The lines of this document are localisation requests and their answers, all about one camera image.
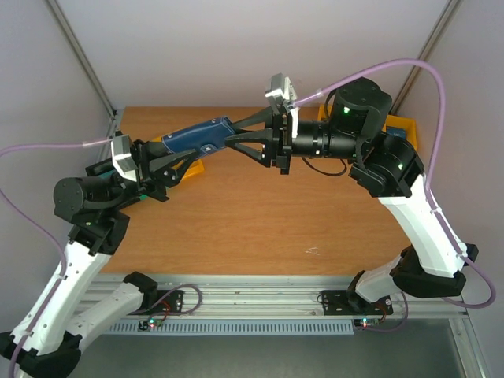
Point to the controller board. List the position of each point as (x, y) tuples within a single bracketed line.
[(149, 325), (365, 322)]

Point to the yellow bin left side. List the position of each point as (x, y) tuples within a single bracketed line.
[(196, 168)]

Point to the blue card stack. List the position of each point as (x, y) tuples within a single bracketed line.
[(398, 132)]

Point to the right corner aluminium profile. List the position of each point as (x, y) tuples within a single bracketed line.
[(438, 30)]

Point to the yellow bin far right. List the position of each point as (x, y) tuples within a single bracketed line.
[(407, 123)]

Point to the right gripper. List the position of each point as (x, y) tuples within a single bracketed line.
[(279, 142)]

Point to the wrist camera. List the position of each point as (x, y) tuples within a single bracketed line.
[(122, 158), (280, 94)]

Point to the right controller board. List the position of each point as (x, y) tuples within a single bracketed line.
[(365, 322)]

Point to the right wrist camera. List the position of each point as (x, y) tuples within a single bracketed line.
[(280, 94)]

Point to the grey slotted cable duct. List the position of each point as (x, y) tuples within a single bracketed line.
[(234, 327)]

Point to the left corner aluminium profile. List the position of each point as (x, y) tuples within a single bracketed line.
[(70, 36)]

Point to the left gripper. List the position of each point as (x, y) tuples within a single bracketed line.
[(161, 163)]

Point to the black bin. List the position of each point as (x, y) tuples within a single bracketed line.
[(100, 169)]

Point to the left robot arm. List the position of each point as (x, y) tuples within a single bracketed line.
[(52, 337)]

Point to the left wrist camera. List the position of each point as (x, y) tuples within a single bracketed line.
[(122, 158)]

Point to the yellow bin far left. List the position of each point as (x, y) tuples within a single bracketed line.
[(324, 112)]

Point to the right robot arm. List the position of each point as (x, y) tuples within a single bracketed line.
[(390, 170)]

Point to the aluminium rail base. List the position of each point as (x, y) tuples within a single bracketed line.
[(262, 297)]

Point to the left controller board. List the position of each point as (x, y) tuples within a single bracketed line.
[(149, 325)]

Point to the corner aluminium profile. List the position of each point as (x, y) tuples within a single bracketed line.
[(70, 36), (438, 30)]

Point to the yellow bin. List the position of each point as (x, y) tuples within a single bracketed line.
[(196, 168), (324, 112), (407, 123)]

